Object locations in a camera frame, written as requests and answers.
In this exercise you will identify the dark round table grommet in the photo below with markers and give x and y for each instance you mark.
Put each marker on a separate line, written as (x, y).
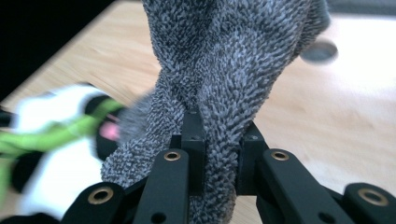
(319, 52)

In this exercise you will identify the grey terry towel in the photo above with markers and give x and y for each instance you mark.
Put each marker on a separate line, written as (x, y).
(224, 62)

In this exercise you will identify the panda plush toy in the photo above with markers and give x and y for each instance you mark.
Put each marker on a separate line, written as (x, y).
(59, 174)

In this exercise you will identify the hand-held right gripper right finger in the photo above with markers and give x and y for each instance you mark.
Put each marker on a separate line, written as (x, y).
(249, 168)

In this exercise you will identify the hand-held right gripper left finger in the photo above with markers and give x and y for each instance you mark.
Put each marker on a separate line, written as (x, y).
(195, 155)

